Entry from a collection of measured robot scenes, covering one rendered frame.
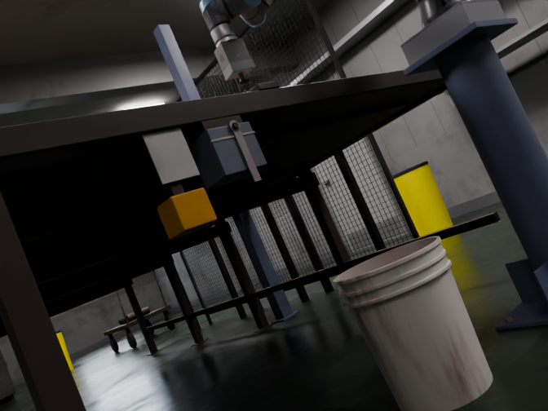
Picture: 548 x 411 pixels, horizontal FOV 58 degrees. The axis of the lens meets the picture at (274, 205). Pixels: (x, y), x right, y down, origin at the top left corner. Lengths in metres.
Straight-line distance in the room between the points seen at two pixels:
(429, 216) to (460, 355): 3.72
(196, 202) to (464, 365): 0.73
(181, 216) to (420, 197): 4.03
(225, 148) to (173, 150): 0.13
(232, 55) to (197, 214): 0.71
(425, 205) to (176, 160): 3.99
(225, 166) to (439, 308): 0.60
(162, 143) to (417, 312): 0.71
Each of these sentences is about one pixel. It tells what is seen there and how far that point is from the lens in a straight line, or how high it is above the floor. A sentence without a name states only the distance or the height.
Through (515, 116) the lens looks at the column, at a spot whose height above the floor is 0.58.
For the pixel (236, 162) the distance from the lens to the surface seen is 1.18.
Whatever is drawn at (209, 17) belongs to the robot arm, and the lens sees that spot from 1.71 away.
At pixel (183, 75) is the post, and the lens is 3.90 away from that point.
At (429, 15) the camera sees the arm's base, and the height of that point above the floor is 0.98.
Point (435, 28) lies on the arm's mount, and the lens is 1.69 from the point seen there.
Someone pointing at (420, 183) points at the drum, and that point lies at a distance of 4.94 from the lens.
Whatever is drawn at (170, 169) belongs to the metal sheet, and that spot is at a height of 0.76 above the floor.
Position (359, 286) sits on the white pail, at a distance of 1.23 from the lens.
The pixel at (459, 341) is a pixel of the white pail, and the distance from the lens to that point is 1.29.
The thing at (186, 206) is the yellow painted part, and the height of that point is 0.67.
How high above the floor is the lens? 0.52
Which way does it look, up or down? 4 degrees up
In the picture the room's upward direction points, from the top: 24 degrees counter-clockwise
